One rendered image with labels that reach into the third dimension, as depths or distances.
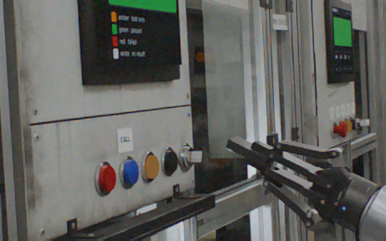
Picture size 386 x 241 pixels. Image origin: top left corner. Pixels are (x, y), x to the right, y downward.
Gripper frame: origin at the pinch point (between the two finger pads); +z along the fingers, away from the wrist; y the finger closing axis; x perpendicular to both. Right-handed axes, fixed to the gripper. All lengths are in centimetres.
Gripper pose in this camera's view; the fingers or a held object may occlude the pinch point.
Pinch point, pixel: (250, 151)
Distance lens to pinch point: 127.5
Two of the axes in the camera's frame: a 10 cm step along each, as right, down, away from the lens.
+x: -5.3, 1.3, -8.4
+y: 2.7, -9.1, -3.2
